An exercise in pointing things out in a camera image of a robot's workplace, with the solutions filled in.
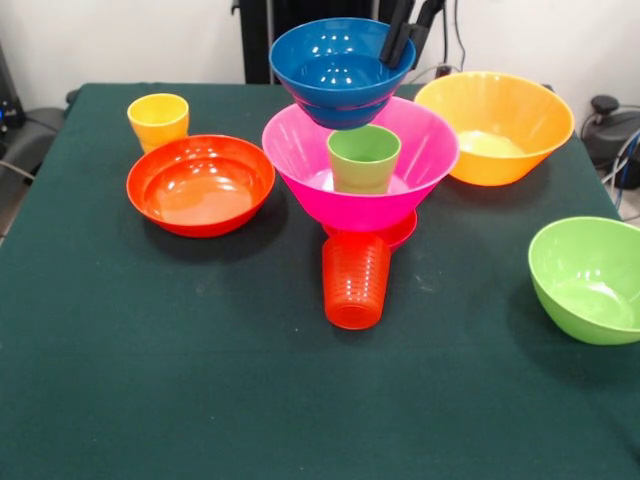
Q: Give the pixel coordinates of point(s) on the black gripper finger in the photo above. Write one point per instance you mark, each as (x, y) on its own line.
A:
(397, 45)
(425, 22)

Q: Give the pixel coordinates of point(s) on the small dark blue bowl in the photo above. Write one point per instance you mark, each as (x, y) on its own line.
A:
(330, 65)

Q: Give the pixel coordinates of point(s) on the green cup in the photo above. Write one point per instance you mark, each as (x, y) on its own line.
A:
(364, 165)

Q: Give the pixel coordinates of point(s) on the large orange bowl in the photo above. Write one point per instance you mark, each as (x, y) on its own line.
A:
(525, 120)

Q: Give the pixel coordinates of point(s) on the large pink bowl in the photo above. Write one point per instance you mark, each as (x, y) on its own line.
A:
(305, 165)

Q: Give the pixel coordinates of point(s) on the small magenta bowl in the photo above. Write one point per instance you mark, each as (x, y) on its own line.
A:
(405, 232)

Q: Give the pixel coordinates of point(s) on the orange-red ribbed cup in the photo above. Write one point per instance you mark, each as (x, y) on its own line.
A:
(355, 285)

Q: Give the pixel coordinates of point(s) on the light green bowl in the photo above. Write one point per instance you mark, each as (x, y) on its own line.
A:
(585, 290)

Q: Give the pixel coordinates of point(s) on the red shallow bowl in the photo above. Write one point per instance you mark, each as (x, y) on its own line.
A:
(200, 192)

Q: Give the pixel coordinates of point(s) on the yellow cup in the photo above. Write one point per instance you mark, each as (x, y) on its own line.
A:
(157, 125)

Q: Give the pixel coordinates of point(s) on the dark green tablecloth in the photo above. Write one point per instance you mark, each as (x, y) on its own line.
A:
(320, 375)

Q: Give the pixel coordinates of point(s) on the black equipment box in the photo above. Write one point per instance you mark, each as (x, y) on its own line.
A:
(7, 100)

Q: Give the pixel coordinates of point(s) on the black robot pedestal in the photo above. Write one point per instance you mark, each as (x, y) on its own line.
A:
(320, 10)

